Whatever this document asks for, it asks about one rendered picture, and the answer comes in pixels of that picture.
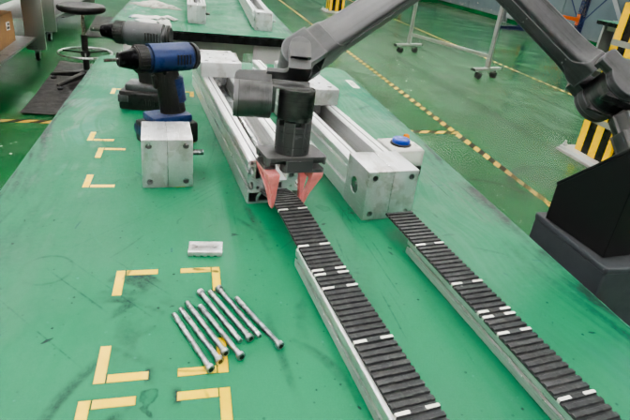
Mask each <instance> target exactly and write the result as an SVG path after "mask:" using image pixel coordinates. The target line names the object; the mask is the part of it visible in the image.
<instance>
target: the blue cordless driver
mask: <svg viewBox="0 0 630 420"><path fill-rule="evenodd" d="M103 61H104V63H105V62H116V64H117V66H119V67H120V68H128V69H133V70H134V71H135V72H136V73H146V72H149V73H155V74H154V75H151V77H152V83H153V87H154V88H155V89H157V96H158V102H159V108H160V110H153V111H146V112H143V118H142V119H137V120H136V123H134V129H135V132H136V136H137V140H138V141H141V129H142V121H158V122H189V124H190V129H191V134H192V139H193V142H196V141H198V124H197V122H196V121H194V120H193V119H192V115H191V113H189V112H187V111H186V106H185V101H186V100H187V97H186V90H185V85H184V78H183V75H181V74H179V71H184V70H192V69H197V68H198V66H199V65H200V63H201V52H200V50H199V48H198V46H197V45H196V44H195V43H193V42H189V43H188V42H165V43H146V44H133V45H132V46H131V48H130V49H127V50H124V51H121V52H117V53H116V55H115V58H106V59H103Z"/></svg>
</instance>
